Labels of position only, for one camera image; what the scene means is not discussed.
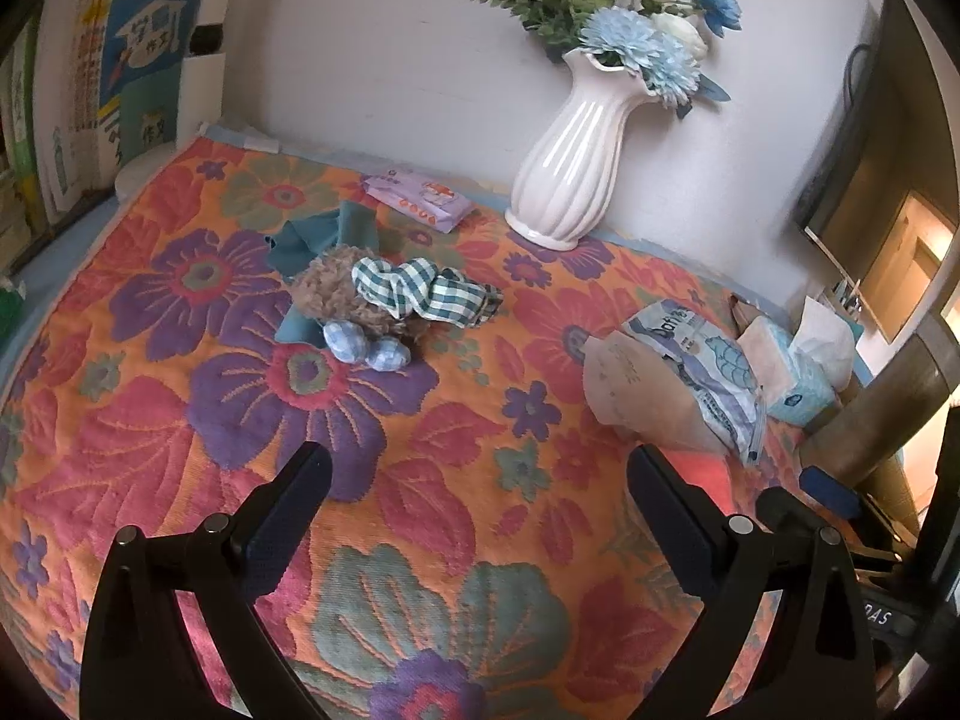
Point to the purple tissue packet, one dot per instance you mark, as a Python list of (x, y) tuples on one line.
[(422, 198)]

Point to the translucent white plastic bag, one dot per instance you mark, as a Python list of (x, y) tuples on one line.
[(629, 387)]

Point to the blue tissue box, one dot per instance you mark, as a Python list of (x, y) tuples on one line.
[(800, 374)]

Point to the black wall television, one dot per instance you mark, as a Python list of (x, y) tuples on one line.
[(883, 206)]

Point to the teal cloth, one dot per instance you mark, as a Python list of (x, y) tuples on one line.
[(299, 242)]

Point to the white ribbed ceramic vase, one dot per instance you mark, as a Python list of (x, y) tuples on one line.
[(565, 184)]

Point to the blue white wipes pouch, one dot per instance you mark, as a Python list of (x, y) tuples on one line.
[(713, 368)]

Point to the blue white artificial flowers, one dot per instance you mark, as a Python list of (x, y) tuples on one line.
[(657, 40)]

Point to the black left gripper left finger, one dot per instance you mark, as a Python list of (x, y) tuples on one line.
[(138, 661)]

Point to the white box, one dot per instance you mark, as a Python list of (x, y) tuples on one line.
[(202, 82)]

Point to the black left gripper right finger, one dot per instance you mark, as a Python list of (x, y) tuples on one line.
[(817, 661)]

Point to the floral orange tablecloth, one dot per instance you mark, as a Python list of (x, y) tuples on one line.
[(478, 556)]

